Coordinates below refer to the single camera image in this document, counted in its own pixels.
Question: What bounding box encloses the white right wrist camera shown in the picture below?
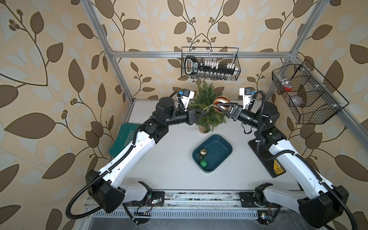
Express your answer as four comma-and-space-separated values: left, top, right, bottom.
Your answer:
239, 87, 255, 110

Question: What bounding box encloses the small green christmas tree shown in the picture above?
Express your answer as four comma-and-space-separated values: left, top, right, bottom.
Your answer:
189, 82, 226, 134

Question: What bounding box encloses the back black wire basket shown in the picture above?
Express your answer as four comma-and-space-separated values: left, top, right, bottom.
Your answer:
181, 47, 241, 81

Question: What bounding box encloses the black flat box yellow label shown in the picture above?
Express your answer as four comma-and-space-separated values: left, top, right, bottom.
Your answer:
248, 138, 287, 179

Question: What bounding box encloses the green book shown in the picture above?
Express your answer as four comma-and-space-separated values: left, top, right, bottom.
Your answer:
109, 123, 140, 158

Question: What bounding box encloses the shiny gold ball ornament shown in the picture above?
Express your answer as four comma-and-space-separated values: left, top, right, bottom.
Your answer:
198, 149, 208, 159

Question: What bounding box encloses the side black wire basket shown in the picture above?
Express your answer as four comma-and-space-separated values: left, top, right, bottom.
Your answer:
272, 59, 349, 125

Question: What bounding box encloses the red gold striped ornament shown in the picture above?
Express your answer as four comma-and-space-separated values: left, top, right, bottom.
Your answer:
213, 96, 230, 113

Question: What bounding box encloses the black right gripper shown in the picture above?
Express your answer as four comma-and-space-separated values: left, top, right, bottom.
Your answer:
219, 102, 265, 132

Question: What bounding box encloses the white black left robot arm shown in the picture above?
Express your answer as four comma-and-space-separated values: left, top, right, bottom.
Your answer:
65, 97, 207, 219

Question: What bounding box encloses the teal plastic tray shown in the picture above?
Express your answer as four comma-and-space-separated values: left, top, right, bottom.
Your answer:
192, 134, 233, 173

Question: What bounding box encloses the green glitter ball ornament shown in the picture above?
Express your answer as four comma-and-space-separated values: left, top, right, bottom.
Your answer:
199, 159, 209, 169

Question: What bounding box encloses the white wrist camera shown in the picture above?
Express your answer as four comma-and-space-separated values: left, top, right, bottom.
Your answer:
177, 89, 195, 112
239, 87, 255, 110

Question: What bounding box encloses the red item in basket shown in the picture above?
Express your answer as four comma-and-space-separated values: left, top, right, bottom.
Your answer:
281, 80, 294, 92

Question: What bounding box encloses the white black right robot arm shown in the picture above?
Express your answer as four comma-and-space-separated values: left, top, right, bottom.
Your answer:
213, 91, 358, 230

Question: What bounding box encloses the black socket tool set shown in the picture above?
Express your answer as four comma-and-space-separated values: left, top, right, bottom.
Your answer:
182, 56, 241, 75

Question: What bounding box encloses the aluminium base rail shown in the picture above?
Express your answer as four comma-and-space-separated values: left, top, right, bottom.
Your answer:
83, 189, 320, 210

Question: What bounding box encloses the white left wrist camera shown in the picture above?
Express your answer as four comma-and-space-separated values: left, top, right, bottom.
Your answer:
177, 89, 195, 112

